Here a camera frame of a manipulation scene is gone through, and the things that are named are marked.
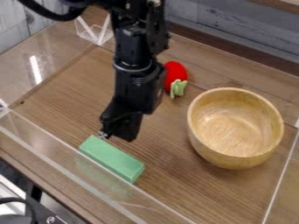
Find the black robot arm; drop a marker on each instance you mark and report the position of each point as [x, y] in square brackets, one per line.
[142, 38]

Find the red plush strawberry toy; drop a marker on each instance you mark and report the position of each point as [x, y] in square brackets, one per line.
[177, 78]

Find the light brown wooden bowl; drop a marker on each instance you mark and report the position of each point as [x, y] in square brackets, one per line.
[236, 127]

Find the clear acrylic corner bracket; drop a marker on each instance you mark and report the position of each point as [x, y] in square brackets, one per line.
[98, 34]

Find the green rectangular block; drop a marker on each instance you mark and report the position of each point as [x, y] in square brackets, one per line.
[125, 165]

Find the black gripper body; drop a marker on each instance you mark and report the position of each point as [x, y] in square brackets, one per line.
[138, 92]

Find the black metal table frame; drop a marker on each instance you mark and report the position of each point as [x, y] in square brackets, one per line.
[50, 211]

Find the clear acrylic tray wall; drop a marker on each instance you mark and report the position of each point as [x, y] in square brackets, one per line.
[82, 184]

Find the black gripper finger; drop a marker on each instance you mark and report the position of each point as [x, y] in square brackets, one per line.
[112, 126]
[128, 126]

